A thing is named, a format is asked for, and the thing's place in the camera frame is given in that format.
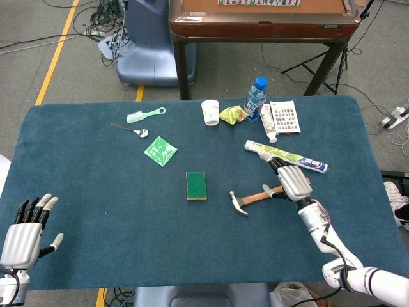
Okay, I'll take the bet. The blue cap drink bottle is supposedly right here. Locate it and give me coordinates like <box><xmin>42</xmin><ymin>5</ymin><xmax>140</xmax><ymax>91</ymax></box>
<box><xmin>243</xmin><ymin>75</ymin><xmax>269</xmax><ymax>123</ymax></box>

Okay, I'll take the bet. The wooden handle claw hammer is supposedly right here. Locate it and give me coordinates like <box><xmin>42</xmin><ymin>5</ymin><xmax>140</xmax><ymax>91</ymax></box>
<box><xmin>228</xmin><ymin>177</ymin><xmax>313</xmax><ymax>217</ymax></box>

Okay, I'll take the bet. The face-up mahjong tile row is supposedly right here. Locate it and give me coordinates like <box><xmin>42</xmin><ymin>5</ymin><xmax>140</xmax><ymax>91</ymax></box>
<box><xmin>218</xmin><ymin>0</ymin><xmax>302</xmax><ymax>6</ymax></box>

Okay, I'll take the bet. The metal spoon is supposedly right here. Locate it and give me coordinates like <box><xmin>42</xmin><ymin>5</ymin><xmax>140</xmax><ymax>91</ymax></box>
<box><xmin>111</xmin><ymin>123</ymin><xmax>150</xmax><ymax>139</ymax></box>

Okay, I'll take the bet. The tangled floor cable bundle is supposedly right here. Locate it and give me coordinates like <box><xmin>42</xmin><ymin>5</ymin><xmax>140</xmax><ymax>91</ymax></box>
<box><xmin>73</xmin><ymin>0</ymin><xmax>128</xmax><ymax>67</ymax></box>

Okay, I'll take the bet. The pale green scrub brush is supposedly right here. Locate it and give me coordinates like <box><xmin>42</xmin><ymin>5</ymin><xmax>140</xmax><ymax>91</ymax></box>
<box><xmin>125</xmin><ymin>107</ymin><xmax>167</xmax><ymax>125</ymax></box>

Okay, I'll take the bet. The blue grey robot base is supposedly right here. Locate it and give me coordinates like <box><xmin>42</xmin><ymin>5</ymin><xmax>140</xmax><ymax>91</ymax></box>
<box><xmin>116</xmin><ymin>0</ymin><xmax>197</xmax><ymax>86</ymax></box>

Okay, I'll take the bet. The green and yellow sponge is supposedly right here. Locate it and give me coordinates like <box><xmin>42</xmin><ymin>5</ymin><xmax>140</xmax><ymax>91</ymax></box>
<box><xmin>185</xmin><ymin>171</ymin><xmax>208</xmax><ymax>201</ymax></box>

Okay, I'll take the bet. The white toothpaste tube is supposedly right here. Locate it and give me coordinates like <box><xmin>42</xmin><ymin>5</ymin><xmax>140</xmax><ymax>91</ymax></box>
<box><xmin>260</xmin><ymin>103</ymin><xmax>279</xmax><ymax>144</ymax></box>

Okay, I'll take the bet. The green and white sachet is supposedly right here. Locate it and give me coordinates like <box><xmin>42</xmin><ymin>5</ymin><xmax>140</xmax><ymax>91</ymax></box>
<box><xmin>143</xmin><ymin>136</ymin><xmax>178</xmax><ymax>168</ymax></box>

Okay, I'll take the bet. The white and black shoe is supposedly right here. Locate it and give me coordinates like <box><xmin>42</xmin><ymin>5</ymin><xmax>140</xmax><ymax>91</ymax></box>
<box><xmin>383</xmin><ymin>180</ymin><xmax>409</xmax><ymax>228</ymax></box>

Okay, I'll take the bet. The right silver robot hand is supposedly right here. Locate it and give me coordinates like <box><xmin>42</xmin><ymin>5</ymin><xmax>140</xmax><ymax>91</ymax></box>
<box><xmin>261</xmin><ymin>155</ymin><xmax>314</xmax><ymax>203</ymax></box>

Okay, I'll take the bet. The white paper cup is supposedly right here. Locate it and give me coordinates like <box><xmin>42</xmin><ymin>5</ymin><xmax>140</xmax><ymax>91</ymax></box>
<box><xmin>201</xmin><ymin>99</ymin><xmax>220</xmax><ymax>127</ymax></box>

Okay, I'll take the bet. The flat white patterned box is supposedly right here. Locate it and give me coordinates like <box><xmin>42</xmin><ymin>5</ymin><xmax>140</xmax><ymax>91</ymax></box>
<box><xmin>270</xmin><ymin>100</ymin><xmax>302</xmax><ymax>135</ymax></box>

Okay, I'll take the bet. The long black floor cable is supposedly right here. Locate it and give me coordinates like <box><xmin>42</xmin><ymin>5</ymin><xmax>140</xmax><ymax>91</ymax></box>
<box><xmin>0</xmin><ymin>31</ymin><xmax>87</xmax><ymax>52</ymax></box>

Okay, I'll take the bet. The blue tablecloth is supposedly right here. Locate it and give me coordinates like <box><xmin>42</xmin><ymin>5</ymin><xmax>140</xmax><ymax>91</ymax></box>
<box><xmin>1</xmin><ymin>95</ymin><xmax>409</xmax><ymax>291</ymax></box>

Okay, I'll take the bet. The brown mahjong table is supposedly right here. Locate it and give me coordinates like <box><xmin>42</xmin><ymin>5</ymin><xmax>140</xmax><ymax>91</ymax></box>
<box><xmin>168</xmin><ymin>0</ymin><xmax>362</xmax><ymax>100</ymax></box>

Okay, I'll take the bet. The grey blue robot torso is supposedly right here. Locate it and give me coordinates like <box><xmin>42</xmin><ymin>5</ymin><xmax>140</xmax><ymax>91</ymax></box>
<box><xmin>132</xmin><ymin>283</ymin><xmax>272</xmax><ymax>307</ymax></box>

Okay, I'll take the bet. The black tripod stand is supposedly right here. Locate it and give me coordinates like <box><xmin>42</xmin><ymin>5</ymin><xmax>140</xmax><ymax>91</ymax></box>
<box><xmin>281</xmin><ymin>0</ymin><xmax>378</xmax><ymax>95</ymax></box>

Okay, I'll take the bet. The white power strip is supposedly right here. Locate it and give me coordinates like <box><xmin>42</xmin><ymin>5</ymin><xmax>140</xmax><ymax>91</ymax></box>
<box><xmin>382</xmin><ymin>107</ymin><xmax>409</xmax><ymax>130</ymax></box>

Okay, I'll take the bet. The crumpled yellow snack bag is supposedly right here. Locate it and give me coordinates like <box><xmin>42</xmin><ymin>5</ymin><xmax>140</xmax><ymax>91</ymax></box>
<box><xmin>219</xmin><ymin>106</ymin><xmax>249</xmax><ymax>125</ymax></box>

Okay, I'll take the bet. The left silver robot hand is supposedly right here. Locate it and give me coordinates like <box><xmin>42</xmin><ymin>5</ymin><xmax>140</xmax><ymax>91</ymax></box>
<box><xmin>0</xmin><ymin>193</ymin><xmax>65</xmax><ymax>269</ymax></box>

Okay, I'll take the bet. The clear plastic bag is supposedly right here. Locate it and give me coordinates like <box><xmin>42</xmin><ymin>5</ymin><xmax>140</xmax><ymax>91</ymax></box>
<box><xmin>270</xmin><ymin>281</ymin><xmax>319</xmax><ymax>307</ymax></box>

